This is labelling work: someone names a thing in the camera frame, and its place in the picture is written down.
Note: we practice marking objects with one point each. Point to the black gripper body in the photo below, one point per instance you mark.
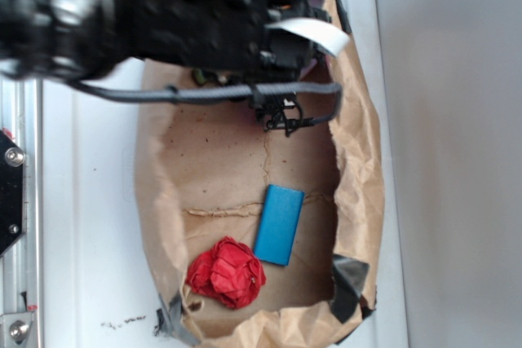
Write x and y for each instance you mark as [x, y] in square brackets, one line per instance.
[257, 39]

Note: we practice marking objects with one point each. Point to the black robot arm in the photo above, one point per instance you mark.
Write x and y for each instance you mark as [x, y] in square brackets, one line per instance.
[73, 40]

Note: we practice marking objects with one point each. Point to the blue rectangular block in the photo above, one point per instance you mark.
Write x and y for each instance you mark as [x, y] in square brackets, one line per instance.
[278, 224]

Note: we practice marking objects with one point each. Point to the brown paper bag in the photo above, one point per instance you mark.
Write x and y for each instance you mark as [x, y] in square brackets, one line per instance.
[201, 174]

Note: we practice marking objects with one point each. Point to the black mounting plate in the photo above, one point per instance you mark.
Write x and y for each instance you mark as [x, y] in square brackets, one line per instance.
[11, 193]

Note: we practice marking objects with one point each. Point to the red crumpled paper ball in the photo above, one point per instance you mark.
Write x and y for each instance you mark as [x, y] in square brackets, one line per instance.
[229, 273]

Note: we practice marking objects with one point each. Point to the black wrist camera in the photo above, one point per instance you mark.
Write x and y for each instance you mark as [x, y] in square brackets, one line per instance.
[279, 112]

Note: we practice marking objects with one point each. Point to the aluminium frame rail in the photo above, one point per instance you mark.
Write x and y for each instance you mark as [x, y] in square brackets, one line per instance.
[21, 266]

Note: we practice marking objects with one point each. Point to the metal corner bracket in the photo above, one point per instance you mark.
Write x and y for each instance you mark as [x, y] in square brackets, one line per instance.
[16, 329]

